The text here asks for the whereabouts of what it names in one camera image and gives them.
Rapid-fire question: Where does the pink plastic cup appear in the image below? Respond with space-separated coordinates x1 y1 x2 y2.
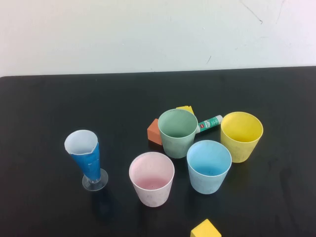
128 152 175 207

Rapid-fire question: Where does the light blue plastic cup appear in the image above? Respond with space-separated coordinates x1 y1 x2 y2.
186 140 233 195

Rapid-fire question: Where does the yellow plastic cup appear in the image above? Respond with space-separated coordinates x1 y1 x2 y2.
220 111 264 163

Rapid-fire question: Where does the orange block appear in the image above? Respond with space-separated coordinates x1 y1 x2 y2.
147 118 163 146

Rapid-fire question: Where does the small yellow block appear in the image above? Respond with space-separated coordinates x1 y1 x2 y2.
175 105 196 116

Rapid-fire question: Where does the green plastic cup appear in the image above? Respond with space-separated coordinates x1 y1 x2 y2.
158 109 198 159

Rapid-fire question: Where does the green white glue stick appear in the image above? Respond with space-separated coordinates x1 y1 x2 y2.
196 115 224 135

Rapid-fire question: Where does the tall glass with blue paper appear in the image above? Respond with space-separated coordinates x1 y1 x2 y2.
64 129 109 192

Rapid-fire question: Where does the large yellow block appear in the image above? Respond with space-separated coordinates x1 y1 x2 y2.
190 218 222 237

